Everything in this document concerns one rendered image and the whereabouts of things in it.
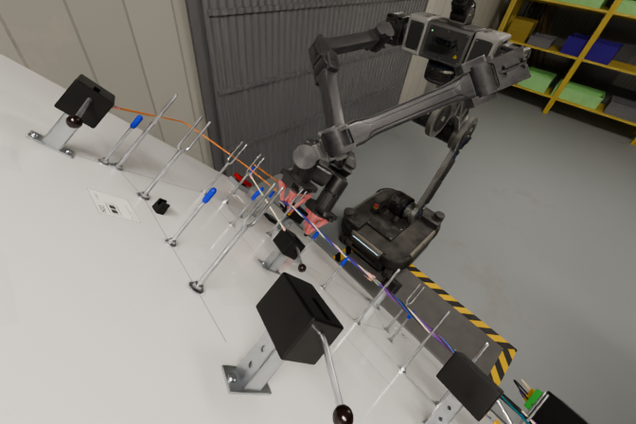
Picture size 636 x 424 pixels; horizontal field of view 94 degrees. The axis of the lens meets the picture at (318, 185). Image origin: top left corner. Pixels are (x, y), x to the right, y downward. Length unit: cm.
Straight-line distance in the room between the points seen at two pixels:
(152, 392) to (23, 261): 12
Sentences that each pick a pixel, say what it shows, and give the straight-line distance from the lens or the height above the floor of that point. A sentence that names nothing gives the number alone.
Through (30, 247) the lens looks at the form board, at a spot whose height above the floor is 157.
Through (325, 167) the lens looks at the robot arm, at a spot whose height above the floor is 123.
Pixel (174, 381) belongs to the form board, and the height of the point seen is 152.
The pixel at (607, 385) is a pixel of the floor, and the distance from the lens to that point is 257.
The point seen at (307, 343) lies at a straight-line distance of 25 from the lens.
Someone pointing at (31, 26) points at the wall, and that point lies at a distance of 178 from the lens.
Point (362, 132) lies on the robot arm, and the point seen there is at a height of 140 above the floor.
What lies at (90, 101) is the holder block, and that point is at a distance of 43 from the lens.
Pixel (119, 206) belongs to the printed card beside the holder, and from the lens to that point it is 42.
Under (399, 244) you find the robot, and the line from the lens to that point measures 207.
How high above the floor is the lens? 176
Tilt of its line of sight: 41 degrees down
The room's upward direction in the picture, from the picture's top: 7 degrees clockwise
